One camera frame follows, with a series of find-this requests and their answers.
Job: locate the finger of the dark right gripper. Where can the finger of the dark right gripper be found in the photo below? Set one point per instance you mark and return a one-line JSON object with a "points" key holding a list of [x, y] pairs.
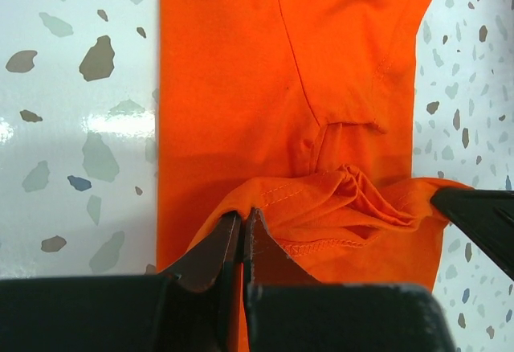
{"points": [[485, 217]]}

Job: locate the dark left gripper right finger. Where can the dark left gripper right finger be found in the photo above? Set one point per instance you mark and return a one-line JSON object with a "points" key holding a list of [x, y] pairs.
{"points": [[287, 309]]}

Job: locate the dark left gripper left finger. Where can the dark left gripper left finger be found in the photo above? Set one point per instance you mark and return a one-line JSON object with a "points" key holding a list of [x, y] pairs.
{"points": [[193, 305]]}

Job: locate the orange t shirt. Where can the orange t shirt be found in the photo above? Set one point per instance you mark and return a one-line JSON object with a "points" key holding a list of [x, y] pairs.
{"points": [[302, 109]]}

